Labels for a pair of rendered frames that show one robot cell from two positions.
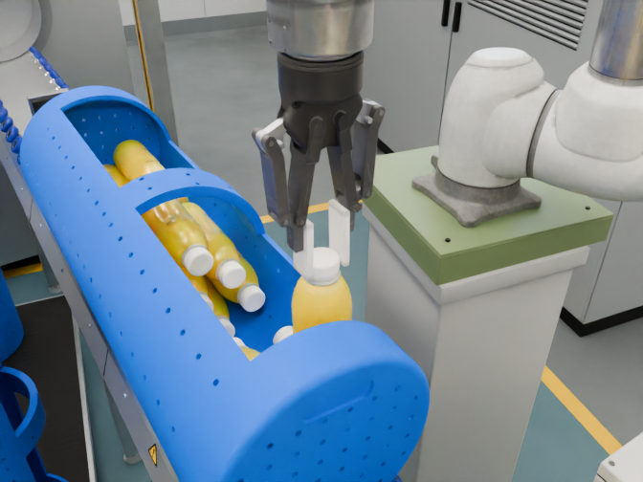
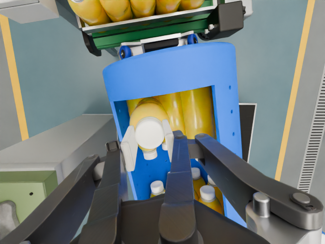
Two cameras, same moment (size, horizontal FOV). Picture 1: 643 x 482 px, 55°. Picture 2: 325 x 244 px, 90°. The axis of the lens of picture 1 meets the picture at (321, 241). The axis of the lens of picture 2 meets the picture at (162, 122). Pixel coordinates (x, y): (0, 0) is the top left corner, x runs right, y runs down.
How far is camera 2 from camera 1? 0.51 m
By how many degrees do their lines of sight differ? 45
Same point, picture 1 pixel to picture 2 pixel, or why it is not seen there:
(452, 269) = (40, 175)
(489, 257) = (12, 176)
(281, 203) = (214, 144)
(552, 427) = not seen: hidden behind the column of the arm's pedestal
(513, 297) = (17, 160)
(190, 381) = (235, 101)
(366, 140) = (55, 210)
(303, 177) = (187, 162)
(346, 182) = (116, 162)
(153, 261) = not seen: hidden behind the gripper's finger
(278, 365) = (202, 69)
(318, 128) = (184, 220)
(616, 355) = not seen: outside the picture
